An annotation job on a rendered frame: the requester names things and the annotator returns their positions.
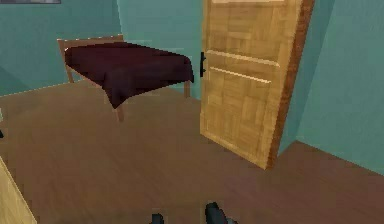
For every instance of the grey framed wall picture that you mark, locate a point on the grey framed wall picture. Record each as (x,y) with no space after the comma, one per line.
(30,1)

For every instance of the light wooden panel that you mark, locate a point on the light wooden panel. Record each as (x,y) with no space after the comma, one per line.
(11,203)

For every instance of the dark red bed blanket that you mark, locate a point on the dark red bed blanket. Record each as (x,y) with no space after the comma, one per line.
(130,68)

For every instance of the wooden bed frame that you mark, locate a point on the wooden bed frame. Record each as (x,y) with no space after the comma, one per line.
(62,50)

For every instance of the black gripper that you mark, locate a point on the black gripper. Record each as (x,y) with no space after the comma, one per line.
(215,215)

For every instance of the light wooden room door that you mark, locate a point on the light wooden room door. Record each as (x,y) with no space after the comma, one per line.
(243,86)

